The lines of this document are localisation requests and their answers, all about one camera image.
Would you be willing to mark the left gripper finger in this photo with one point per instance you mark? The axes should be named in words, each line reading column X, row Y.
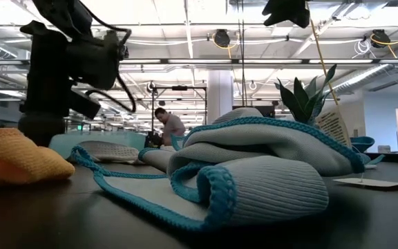
column 83, row 103

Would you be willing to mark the orange microfiber towel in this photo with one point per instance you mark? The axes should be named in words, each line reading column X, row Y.
column 19, row 159

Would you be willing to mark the grey waffle microfiber towel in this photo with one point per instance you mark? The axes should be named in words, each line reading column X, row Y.
column 237, row 114

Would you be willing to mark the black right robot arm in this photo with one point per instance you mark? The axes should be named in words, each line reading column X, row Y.
column 289, row 10

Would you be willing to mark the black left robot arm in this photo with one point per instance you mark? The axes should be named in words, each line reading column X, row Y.
column 47, row 86

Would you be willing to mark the teal plastic tray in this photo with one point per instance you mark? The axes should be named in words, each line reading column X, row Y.
column 61, row 145

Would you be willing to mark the person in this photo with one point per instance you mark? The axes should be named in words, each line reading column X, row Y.
column 173, row 128

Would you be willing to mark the white building pillar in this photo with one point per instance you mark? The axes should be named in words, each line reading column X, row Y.
column 219, row 97

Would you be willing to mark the light blue teal-edged towel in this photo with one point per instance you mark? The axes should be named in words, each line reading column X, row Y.
column 271, row 193

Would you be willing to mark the green plant in white pot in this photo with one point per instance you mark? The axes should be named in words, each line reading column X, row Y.
column 302, row 103

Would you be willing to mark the white paper hang tag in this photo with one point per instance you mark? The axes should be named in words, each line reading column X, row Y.
column 330, row 126
column 375, row 182

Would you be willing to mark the black background frame rig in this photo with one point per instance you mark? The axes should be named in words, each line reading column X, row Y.
column 180, row 88

